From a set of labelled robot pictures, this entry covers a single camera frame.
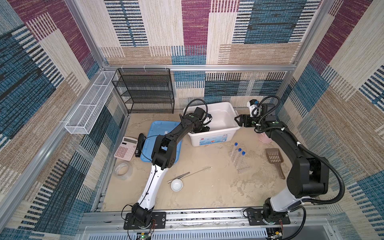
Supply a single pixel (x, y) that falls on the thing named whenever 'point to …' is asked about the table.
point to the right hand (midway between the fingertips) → (241, 119)
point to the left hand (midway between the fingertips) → (208, 131)
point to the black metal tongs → (179, 177)
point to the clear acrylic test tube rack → (239, 159)
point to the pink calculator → (126, 148)
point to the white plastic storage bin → (223, 127)
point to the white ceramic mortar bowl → (176, 185)
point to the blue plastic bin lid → (157, 128)
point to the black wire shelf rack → (146, 90)
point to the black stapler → (141, 139)
